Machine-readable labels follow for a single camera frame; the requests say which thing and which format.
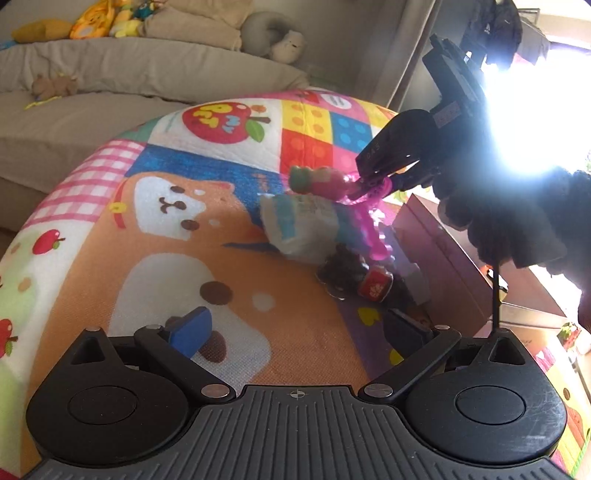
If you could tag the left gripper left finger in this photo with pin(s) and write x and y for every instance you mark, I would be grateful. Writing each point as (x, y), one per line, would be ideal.
(168, 350)

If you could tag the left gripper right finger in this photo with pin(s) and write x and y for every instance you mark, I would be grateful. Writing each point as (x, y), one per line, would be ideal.
(423, 349)

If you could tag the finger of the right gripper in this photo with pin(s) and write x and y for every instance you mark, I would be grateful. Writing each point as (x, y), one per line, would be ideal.
(409, 137)
(406, 177)

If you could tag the pink plastic toy net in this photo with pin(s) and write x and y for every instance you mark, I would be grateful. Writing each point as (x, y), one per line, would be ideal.
(366, 197)

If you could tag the pink cardboard box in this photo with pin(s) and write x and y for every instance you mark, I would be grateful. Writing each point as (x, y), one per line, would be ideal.
(460, 293)

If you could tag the dark haired keychain doll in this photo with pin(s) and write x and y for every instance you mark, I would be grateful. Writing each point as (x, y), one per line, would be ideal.
(345, 273)

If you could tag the blue white wipes packet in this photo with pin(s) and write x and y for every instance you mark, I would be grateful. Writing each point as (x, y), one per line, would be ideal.
(305, 228)

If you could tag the pink pig toy figure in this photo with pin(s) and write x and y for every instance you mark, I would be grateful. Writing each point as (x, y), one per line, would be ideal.
(325, 182)

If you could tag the colourful cartoon play mat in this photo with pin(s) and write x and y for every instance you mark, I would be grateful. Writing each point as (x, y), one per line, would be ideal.
(166, 218)

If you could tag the beige folded blanket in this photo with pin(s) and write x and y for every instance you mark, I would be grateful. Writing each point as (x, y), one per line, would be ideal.
(210, 23)

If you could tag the beige sofa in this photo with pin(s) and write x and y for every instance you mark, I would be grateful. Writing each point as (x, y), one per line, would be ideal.
(124, 82)

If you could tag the brown plush toy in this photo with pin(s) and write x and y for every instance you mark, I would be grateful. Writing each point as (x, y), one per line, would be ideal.
(45, 88)

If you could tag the yellow plush doll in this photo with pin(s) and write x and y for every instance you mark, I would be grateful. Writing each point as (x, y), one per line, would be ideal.
(130, 15)

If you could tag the orange yellow plush backpack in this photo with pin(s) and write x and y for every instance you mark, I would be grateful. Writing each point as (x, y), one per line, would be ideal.
(95, 22)

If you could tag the yellow plush cushion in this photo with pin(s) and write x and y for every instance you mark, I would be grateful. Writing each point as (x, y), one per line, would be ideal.
(42, 31)

